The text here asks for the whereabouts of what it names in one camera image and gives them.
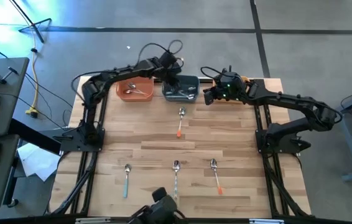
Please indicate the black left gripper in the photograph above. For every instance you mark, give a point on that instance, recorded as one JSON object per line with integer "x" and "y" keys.
{"x": 168, "y": 73}

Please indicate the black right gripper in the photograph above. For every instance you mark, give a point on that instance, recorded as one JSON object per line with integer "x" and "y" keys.
{"x": 232, "y": 91}

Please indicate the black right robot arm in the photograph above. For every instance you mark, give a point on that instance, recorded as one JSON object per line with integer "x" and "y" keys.
{"x": 288, "y": 101}

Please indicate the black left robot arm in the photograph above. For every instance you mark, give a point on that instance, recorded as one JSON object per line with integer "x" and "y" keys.
{"x": 126, "y": 71}

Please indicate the teal plastic bin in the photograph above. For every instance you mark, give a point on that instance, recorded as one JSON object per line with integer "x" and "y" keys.
{"x": 196, "y": 79}

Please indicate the orange plastic bin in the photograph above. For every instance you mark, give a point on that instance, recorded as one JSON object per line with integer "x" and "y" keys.
{"x": 121, "y": 95}

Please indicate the black tripod stand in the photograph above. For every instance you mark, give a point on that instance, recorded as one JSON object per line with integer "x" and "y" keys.
{"x": 40, "y": 37}

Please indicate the black desk foot beam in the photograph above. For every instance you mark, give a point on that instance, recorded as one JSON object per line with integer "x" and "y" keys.
{"x": 33, "y": 137}

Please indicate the white paper sheets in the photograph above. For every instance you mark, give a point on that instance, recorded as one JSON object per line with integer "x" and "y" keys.
{"x": 36, "y": 161}

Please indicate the grey desk with keyboard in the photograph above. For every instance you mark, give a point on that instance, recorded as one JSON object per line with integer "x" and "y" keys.
{"x": 11, "y": 102}

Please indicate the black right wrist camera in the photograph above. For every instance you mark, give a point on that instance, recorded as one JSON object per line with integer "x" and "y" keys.
{"x": 229, "y": 76}

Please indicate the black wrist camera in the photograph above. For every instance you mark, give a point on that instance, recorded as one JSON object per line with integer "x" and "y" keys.
{"x": 167, "y": 59}
{"x": 229, "y": 76}

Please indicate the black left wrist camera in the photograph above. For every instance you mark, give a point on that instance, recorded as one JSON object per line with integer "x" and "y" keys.
{"x": 167, "y": 59}

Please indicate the silver metal bracket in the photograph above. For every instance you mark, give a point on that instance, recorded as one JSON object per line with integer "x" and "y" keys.
{"x": 266, "y": 221}
{"x": 92, "y": 221}

